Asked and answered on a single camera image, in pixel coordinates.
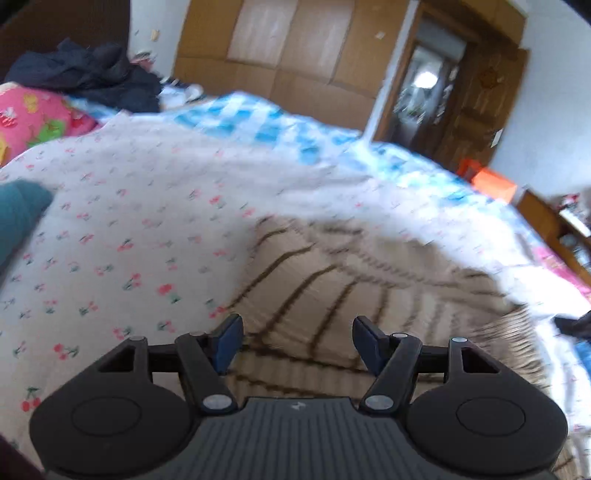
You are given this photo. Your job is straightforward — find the brown wooden door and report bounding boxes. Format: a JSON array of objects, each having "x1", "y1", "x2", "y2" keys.
[{"x1": 434, "y1": 41, "x2": 529, "y2": 171}]

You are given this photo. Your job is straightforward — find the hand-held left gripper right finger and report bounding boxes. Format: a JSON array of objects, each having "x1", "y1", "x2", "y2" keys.
[{"x1": 352, "y1": 316, "x2": 502, "y2": 415}]

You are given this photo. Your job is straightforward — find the wooden wardrobe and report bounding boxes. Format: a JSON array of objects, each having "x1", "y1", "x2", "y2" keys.
[{"x1": 173, "y1": 0, "x2": 411, "y2": 132}]

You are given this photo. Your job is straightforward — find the orange box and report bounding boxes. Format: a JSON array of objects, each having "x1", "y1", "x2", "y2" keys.
[{"x1": 457, "y1": 158, "x2": 518, "y2": 204}]

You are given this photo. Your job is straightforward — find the wooden bedside shelf cabinet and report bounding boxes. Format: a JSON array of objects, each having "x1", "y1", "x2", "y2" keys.
[{"x1": 515, "y1": 189, "x2": 591, "y2": 287}]

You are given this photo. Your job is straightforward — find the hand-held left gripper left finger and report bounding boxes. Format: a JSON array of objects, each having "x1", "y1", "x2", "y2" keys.
[{"x1": 95, "y1": 314, "x2": 244, "y2": 415}]

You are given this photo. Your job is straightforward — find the pink floral bed sheet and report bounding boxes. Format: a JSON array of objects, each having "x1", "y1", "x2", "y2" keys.
[{"x1": 0, "y1": 82, "x2": 591, "y2": 296}]

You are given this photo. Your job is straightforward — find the beige brown striped knit sweater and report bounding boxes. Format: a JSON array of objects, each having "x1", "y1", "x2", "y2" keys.
[{"x1": 217, "y1": 213, "x2": 555, "y2": 480}]

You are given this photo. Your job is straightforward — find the black white small garment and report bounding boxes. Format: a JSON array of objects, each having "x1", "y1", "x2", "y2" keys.
[{"x1": 161, "y1": 78, "x2": 204, "y2": 103}]

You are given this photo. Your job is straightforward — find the blue white checked blanket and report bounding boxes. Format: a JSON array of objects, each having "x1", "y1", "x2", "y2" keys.
[{"x1": 69, "y1": 91, "x2": 522, "y2": 204}]

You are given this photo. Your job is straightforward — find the dark navy clothes pile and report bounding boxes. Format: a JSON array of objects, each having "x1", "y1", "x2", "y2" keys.
[{"x1": 4, "y1": 38, "x2": 162, "y2": 114}]

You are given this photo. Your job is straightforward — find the white cherry print bed sheet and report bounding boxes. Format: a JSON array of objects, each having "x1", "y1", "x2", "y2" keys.
[{"x1": 0, "y1": 111, "x2": 591, "y2": 462}]

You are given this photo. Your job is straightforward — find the teal cloth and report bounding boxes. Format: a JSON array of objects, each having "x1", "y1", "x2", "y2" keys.
[{"x1": 0, "y1": 180, "x2": 55, "y2": 273}]

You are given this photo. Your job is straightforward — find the dark brown furniture panel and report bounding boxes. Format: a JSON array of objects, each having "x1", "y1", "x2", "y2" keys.
[{"x1": 0, "y1": 0, "x2": 132, "y2": 84}]

